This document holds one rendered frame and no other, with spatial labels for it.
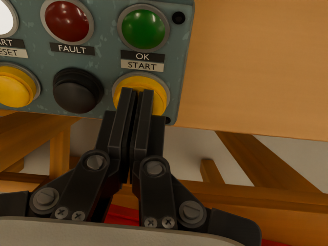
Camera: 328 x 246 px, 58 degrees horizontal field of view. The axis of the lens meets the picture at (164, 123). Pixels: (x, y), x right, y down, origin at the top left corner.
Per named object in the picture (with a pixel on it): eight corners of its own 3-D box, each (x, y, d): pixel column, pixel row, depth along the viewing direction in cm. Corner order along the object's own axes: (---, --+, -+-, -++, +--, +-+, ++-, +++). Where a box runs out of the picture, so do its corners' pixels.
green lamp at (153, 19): (165, 52, 15) (165, 51, 13) (120, 47, 15) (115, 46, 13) (169, 12, 14) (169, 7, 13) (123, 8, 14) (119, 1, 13)
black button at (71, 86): (101, 105, 17) (97, 119, 17) (61, 101, 17) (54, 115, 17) (98, 72, 16) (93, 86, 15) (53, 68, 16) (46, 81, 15)
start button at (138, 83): (164, 114, 18) (163, 129, 17) (116, 110, 18) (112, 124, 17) (169, 75, 16) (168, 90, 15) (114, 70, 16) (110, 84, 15)
